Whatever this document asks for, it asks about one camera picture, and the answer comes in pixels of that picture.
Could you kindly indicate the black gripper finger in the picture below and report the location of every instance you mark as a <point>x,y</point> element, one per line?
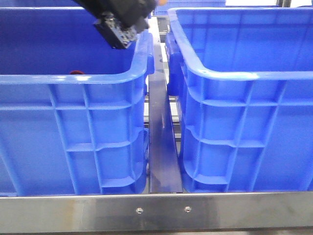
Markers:
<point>128,12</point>

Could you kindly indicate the yellow mushroom push button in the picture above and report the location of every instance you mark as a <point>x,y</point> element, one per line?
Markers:
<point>118,36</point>

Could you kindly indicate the red mushroom push button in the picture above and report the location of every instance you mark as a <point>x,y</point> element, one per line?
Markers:
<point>77,72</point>

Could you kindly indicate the rear right blue bin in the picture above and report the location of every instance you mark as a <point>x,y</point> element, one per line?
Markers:
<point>162,10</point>

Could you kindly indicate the left blue plastic bin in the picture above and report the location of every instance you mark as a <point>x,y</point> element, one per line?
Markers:
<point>65,134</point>

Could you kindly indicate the blue plastic bin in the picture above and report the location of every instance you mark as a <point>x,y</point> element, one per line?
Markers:
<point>245,99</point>
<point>65,134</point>

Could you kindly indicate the right blue plastic bin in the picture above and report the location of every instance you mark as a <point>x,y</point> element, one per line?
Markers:
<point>245,99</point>

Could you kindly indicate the dark metal divider bar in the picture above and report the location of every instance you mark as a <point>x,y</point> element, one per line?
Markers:
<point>165,176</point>

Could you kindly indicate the steel front rail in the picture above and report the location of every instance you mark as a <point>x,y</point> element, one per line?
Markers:
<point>182,212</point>

